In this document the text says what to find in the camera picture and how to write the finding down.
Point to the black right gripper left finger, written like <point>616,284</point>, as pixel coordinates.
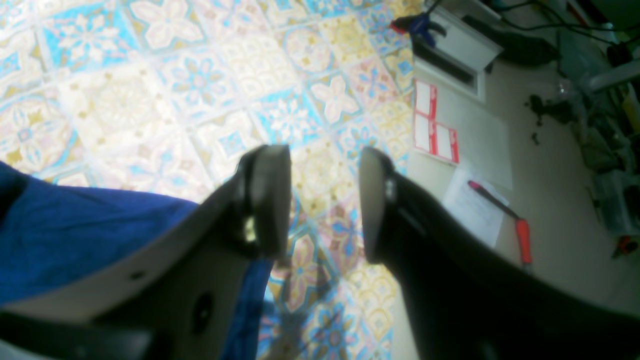
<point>175,298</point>

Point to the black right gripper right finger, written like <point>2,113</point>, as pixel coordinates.
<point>465,302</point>

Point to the blue long-sleeve T-shirt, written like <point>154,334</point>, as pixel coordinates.
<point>53,236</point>

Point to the white sheet of paper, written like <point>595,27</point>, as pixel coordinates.
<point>474,212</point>

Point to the white labels with red print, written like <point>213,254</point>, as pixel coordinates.
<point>430,136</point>

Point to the patterned tile tablecloth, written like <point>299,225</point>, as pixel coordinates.
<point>165,96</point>

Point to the white cabinet at table edge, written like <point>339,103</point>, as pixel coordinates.
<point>463,56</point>

